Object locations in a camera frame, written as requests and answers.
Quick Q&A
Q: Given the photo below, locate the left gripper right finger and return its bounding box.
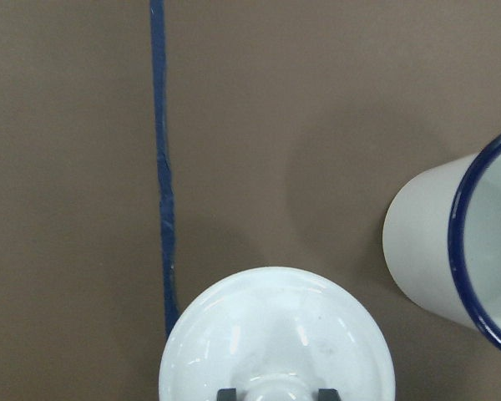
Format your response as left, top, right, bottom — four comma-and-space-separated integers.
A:
318, 388, 339, 401

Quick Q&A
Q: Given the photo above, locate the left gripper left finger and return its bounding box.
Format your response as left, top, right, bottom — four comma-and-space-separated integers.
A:
216, 388, 237, 401

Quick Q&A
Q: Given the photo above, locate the white enamel cup blue rim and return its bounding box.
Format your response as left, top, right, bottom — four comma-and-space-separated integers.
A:
382, 134, 501, 351

